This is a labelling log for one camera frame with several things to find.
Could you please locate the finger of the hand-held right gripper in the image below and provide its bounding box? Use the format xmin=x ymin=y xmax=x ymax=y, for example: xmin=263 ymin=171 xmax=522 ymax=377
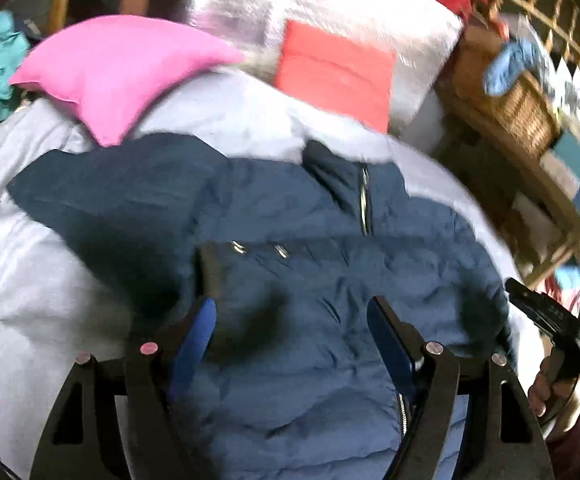
xmin=504 ymin=278 xmax=580 ymax=343

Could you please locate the blue puffer jacket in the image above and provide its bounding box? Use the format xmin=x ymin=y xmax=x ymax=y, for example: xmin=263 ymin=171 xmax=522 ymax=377
xmin=7 ymin=132 xmax=517 ymax=480

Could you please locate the wicker basket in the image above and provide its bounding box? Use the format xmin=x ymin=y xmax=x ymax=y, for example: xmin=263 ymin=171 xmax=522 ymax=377
xmin=449 ymin=25 xmax=562 ymax=161

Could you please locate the person's right hand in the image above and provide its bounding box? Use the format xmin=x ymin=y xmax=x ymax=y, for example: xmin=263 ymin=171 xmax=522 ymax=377
xmin=526 ymin=354 xmax=580 ymax=433

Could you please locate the light blue cloth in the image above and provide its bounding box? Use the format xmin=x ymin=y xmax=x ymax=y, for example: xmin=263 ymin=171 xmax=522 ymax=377
xmin=482 ymin=37 xmax=546 ymax=98

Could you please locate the wooden lattice railing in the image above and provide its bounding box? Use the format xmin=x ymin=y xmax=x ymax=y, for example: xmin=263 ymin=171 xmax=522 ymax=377
xmin=470 ymin=0 xmax=580 ymax=86

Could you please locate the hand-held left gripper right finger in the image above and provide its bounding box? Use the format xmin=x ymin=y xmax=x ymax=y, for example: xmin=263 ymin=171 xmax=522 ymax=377
xmin=366 ymin=295 xmax=556 ymax=480

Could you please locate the grey bed sheet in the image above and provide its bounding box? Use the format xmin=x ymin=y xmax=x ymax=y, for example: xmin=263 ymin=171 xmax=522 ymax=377
xmin=0 ymin=67 xmax=527 ymax=480

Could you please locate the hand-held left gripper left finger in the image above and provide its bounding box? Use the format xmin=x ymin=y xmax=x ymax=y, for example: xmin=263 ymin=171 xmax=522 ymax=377
xmin=30 ymin=296 xmax=218 ymax=480

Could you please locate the wooden shelf rack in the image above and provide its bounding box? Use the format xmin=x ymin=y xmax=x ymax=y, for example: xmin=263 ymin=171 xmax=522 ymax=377
xmin=434 ymin=85 xmax=580 ymax=288

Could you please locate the pink pillow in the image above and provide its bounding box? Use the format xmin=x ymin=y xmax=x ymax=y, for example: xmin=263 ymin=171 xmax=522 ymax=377
xmin=8 ymin=15 xmax=247 ymax=148

